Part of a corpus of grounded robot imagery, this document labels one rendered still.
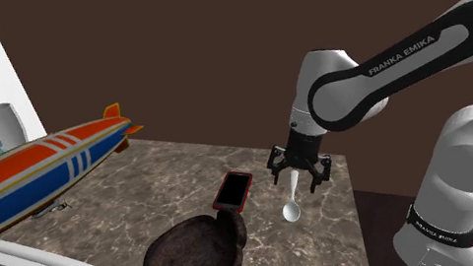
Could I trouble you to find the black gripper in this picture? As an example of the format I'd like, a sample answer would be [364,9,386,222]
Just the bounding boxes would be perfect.
[259,118,339,202]

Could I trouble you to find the white spoon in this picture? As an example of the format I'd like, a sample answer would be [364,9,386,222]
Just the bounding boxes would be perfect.
[275,169,307,226]

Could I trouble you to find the red-cased black phone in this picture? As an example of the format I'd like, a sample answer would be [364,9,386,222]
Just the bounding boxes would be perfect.
[206,166,260,219]

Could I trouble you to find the orange and blue toy airship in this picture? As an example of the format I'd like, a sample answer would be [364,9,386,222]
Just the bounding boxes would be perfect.
[0,99,159,236]

